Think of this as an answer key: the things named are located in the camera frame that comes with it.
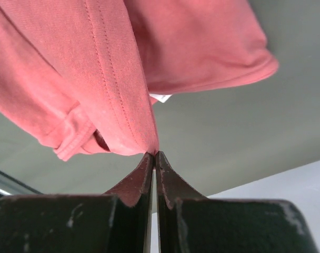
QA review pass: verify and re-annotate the aluminium frame rail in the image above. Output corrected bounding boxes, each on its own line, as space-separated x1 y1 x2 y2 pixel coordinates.
0 171 42 198

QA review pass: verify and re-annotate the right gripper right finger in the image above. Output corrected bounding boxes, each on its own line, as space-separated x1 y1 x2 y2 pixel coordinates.
155 152 318 252

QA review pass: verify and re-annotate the pink t shirt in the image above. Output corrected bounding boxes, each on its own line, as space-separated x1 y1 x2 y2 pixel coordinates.
0 1 278 160

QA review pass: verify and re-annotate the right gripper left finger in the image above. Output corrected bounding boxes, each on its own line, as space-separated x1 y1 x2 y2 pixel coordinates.
0 153 154 252

